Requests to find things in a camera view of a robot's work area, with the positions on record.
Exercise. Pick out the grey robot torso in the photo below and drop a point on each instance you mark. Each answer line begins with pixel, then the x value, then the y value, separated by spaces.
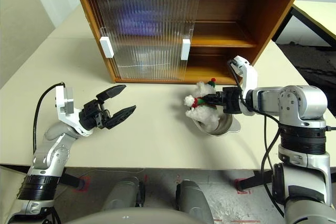
pixel 136 216

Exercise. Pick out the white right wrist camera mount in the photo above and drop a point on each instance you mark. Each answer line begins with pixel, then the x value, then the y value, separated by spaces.
pixel 249 77

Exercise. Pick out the wooden cabinet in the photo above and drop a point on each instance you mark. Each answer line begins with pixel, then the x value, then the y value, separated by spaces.
pixel 225 35

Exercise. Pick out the beige table with black frame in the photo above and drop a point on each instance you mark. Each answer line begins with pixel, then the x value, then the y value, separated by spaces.
pixel 317 16

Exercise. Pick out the red floor tape mark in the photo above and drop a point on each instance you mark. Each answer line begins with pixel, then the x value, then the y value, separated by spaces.
pixel 242 191

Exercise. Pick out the white plush toy red-green hat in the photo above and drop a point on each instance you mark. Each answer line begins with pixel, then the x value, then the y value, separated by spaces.
pixel 202 90

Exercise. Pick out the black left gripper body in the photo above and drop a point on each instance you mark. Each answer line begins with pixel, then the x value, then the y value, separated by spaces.
pixel 93 115

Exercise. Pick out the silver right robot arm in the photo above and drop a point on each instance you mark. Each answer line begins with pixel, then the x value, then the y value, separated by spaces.
pixel 302 108

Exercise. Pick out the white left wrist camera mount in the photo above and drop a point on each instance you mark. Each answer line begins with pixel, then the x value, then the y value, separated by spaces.
pixel 63 103

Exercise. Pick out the ribbed glass sliding door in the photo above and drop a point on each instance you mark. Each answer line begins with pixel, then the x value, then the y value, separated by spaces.
pixel 123 58
pixel 195 9

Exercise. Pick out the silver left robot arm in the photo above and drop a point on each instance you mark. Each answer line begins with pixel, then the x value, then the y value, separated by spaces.
pixel 50 153

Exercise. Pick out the grey rounded robot leg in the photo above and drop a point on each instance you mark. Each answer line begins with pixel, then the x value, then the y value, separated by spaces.
pixel 194 197
pixel 123 192

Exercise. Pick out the stainless steel bowl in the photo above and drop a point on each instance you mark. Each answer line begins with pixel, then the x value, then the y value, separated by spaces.
pixel 225 127

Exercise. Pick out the black table leg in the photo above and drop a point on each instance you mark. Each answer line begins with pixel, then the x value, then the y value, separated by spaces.
pixel 256 179
pixel 72 180

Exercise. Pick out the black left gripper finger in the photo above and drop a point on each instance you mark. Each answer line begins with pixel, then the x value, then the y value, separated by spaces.
pixel 120 116
pixel 111 93

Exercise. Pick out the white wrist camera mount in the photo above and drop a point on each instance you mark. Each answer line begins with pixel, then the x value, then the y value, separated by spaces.
pixel 249 77
pixel 63 103

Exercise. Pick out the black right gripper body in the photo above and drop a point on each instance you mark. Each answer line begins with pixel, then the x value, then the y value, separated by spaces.
pixel 231 100

